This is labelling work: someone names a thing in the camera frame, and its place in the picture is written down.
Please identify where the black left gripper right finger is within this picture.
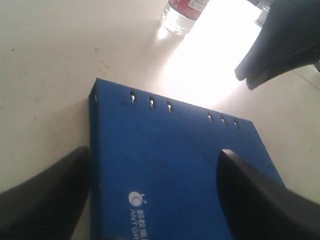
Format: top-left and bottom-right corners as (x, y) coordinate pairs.
(216, 149), (320, 240)

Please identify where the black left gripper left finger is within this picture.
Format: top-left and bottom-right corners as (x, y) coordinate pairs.
(0, 146), (91, 240)

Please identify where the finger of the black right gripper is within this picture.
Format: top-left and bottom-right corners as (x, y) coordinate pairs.
(234, 0), (320, 81)
(246, 48), (320, 90)

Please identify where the clear water bottle red cap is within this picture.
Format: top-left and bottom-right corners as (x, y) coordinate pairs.
(160, 0), (209, 37)

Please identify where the blue ring binder notebook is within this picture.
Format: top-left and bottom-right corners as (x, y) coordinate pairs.
(89, 79), (282, 240)

